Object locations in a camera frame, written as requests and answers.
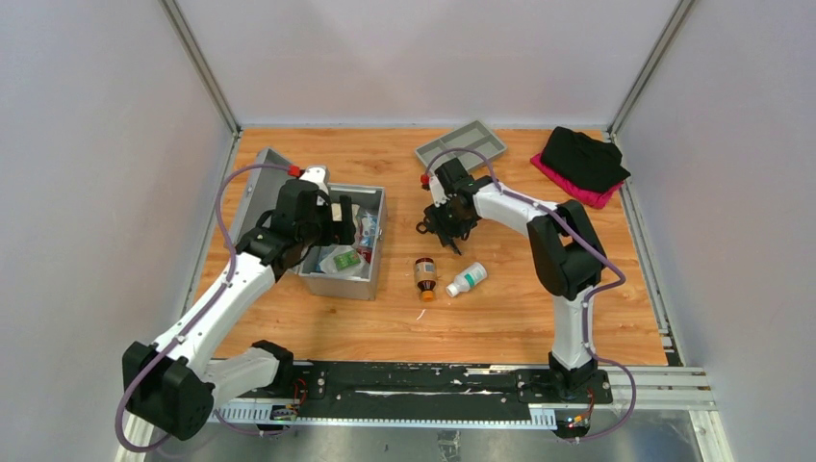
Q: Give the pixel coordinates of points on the pink folded cloth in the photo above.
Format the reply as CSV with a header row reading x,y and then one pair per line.
x,y
595,200

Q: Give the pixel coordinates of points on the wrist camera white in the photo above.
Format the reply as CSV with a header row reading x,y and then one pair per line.
x,y
318,175
437,191

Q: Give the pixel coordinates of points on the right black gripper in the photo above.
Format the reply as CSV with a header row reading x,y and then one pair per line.
x,y
445,231

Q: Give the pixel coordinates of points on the brown medicine bottle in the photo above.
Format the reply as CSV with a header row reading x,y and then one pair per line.
x,y
425,278

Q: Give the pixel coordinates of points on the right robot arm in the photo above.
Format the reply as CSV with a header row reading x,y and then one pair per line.
x,y
567,257

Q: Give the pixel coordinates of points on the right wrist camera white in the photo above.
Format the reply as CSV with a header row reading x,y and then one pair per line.
x,y
437,191

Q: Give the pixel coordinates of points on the grey metal case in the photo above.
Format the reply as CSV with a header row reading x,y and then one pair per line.
x,y
261,194

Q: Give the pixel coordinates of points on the small green packet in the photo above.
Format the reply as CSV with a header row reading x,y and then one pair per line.
x,y
347,260

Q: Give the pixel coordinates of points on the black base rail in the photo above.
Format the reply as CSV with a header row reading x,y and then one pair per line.
x,y
420,394

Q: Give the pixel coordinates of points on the white medicine bottle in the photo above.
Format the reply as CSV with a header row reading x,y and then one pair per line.
x,y
466,280

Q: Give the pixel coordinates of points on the black handled scissors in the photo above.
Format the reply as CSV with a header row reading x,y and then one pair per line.
x,y
433,227

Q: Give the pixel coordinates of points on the teal blue sachet pack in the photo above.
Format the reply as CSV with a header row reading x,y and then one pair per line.
x,y
368,225

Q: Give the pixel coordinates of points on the black folded cloth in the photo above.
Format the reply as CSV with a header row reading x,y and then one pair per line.
x,y
588,164

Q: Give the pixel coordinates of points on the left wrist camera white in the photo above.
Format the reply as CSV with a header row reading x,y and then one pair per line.
x,y
318,175

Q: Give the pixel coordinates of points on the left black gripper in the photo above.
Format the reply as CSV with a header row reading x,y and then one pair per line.
x,y
337,232

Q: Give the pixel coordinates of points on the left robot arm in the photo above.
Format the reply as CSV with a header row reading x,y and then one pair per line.
x,y
171,383

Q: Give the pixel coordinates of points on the grey divider tray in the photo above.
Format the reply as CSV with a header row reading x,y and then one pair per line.
x,y
474,135

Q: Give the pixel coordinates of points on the white gauze packet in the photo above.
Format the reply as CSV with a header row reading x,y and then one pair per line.
x,y
326,266

